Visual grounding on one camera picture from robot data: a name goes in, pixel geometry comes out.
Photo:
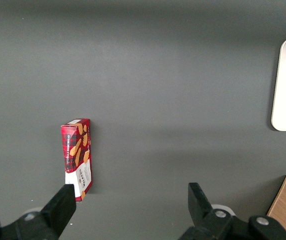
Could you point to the red tartan cookie box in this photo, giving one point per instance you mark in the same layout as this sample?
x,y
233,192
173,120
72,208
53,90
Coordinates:
x,y
76,150

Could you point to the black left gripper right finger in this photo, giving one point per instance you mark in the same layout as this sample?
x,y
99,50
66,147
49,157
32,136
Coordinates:
x,y
208,222

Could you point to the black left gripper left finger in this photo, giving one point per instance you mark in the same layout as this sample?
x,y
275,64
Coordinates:
x,y
55,212

